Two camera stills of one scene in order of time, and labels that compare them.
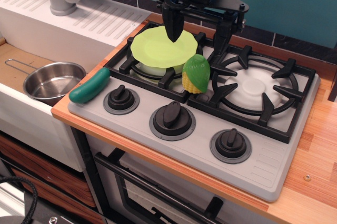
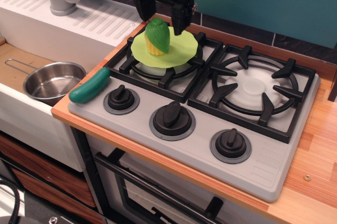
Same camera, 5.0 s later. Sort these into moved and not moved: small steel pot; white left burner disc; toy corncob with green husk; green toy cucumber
Moved: toy corncob with green husk
Not moved: white left burner disc; green toy cucumber; small steel pot
